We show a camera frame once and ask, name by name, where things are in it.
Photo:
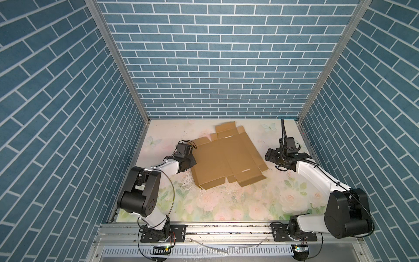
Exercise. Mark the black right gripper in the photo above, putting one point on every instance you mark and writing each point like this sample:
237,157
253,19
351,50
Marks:
270,155

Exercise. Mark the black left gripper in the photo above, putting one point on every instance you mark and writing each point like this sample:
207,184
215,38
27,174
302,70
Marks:
192,161

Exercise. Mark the brown cardboard paper box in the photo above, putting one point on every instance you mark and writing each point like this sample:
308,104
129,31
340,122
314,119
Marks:
228,155

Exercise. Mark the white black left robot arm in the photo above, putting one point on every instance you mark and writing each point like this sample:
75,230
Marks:
139,193

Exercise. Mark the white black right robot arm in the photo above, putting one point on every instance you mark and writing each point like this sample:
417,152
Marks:
347,213

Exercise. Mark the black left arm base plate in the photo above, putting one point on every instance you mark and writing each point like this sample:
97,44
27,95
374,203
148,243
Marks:
177,231

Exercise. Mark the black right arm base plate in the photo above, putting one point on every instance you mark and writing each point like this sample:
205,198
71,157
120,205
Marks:
283,232

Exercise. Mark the aluminium front rail frame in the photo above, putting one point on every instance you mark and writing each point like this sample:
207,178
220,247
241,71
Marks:
119,242

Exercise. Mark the aluminium right corner post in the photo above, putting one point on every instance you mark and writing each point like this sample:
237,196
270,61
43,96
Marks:
355,19

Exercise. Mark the aluminium corner post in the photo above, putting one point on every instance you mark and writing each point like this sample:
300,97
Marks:
100,21
355,19

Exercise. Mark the aluminium left corner post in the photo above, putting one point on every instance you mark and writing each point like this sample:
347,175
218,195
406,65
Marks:
100,21

